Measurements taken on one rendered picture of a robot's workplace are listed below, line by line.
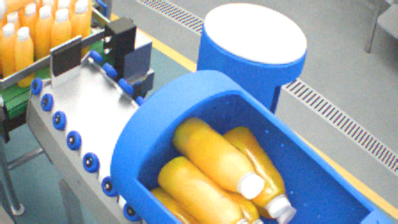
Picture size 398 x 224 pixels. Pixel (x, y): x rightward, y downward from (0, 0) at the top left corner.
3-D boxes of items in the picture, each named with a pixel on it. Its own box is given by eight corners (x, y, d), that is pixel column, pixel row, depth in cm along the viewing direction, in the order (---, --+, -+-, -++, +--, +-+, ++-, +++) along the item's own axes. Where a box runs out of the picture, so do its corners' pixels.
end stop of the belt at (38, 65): (3, 90, 119) (2, 81, 117) (2, 88, 120) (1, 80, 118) (112, 35, 141) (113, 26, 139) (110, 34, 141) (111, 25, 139)
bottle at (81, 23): (92, 55, 141) (96, 8, 130) (74, 63, 138) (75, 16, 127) (83, 44, 145) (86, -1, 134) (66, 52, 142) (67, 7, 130)
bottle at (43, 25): (48, 66, 136) (48, 20, 125) (32, 62, 137) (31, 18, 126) (57, 53, 141) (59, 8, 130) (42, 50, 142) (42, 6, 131)
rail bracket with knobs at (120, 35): (108, 67, 138) (110, 36, 131) (96, 54, 142) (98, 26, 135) (138, 53, 144) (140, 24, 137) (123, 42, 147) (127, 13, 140)
